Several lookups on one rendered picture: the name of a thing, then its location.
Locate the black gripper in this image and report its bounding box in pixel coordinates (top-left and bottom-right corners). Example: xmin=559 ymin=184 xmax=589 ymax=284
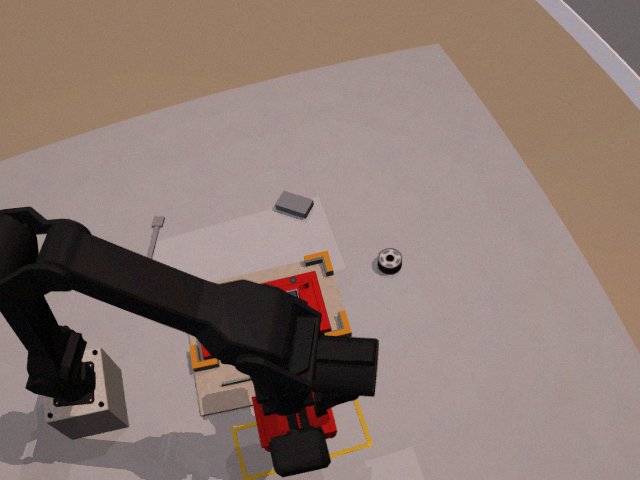
xmin=253 ymin=384 xmax=331 ymax=477

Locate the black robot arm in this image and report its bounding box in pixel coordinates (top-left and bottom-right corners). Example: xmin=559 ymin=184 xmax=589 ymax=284
xmin=0 ymin=207 xmax=379 ymax=418

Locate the small black and white toy wheel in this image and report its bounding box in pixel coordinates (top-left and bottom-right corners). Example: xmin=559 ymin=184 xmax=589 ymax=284
xmin=378 ymin=248 xmax=402 ymax=275

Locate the yellow rectangular frame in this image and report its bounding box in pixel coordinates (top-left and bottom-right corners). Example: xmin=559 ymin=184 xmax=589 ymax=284
xmin=231 ymin=399 xmax=373 ymax=480

